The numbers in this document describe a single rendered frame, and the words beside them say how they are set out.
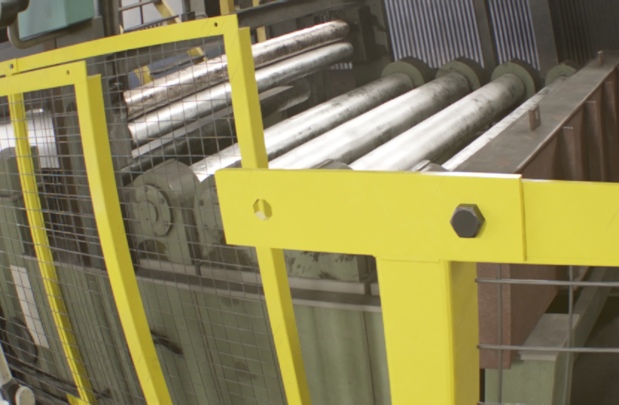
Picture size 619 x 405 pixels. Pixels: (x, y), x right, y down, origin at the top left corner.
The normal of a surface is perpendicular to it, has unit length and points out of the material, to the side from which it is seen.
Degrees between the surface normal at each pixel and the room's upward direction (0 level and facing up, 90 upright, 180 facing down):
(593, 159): 90
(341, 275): 90
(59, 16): 90
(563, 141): 90
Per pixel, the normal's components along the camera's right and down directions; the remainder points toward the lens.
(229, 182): -0.51, 0.32
